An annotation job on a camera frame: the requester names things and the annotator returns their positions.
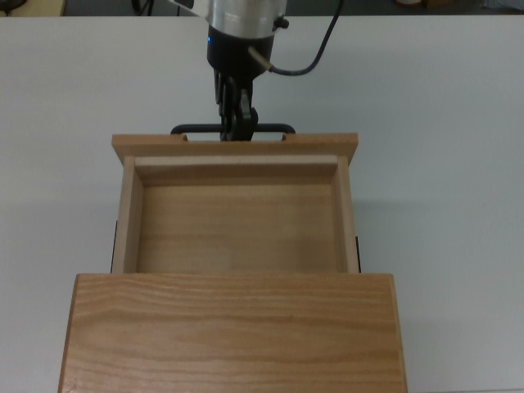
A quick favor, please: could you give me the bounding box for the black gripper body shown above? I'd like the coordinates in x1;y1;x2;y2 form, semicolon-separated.
205;25;276;81

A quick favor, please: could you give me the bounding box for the wooden drawer with black handle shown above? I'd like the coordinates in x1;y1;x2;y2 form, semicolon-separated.
111;122;362;274

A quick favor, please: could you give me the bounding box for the wooden drawer cabinet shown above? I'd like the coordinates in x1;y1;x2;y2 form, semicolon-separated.
56;272;409;393

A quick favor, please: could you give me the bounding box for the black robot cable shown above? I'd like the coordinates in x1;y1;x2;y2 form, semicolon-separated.
247;0;345;77

